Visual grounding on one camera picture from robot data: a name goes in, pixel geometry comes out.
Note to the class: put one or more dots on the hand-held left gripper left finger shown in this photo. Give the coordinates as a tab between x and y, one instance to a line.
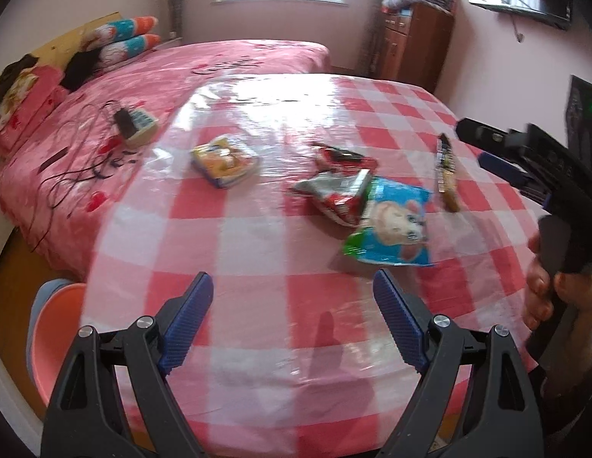
187	323

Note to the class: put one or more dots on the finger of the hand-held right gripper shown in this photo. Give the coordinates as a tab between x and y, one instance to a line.
506	169
482	134

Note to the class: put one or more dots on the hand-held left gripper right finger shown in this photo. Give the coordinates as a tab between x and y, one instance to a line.
400	323

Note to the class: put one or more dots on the brown black bar wrapper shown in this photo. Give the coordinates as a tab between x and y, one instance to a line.
446	176

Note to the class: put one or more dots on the blue bear snack packet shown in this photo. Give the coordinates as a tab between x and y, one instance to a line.
396	224

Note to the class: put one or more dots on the red black snack packet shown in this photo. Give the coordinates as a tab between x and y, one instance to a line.
341	155

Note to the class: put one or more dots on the red silver snack packet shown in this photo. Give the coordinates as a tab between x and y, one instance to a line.
336	195

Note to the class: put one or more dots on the yellow bread packet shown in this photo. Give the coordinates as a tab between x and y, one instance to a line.
224	160

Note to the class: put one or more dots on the person's right forearm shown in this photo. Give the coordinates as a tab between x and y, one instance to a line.
584	343

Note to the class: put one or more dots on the person's right hand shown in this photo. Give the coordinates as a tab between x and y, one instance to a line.
539	291

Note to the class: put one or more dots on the brown wooden cabinet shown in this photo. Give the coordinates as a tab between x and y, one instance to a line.
417	47

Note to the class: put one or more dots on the orange plastic stool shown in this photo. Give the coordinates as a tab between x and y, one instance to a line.
57	338

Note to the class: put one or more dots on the grey curtain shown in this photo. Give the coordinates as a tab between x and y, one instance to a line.
373	19
174	0

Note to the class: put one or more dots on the white power strip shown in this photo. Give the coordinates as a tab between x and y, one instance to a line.
144	129

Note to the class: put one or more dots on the black power adapter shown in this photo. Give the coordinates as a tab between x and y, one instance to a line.
125	123

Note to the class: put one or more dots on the bed with pink floral sheet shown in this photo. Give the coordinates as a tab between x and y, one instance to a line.
172	76

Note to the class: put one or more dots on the pink cartoon print pillow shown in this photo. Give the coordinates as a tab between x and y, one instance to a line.
29	105

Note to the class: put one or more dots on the black cloth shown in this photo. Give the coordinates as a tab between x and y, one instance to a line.
81	69

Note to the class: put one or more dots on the striped colourful pillow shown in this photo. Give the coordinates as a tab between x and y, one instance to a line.
129	28
129	52

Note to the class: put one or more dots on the dark cloth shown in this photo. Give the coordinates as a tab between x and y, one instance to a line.
7	74

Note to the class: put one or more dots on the yellow wooden headboard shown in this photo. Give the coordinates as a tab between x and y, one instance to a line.
62	40

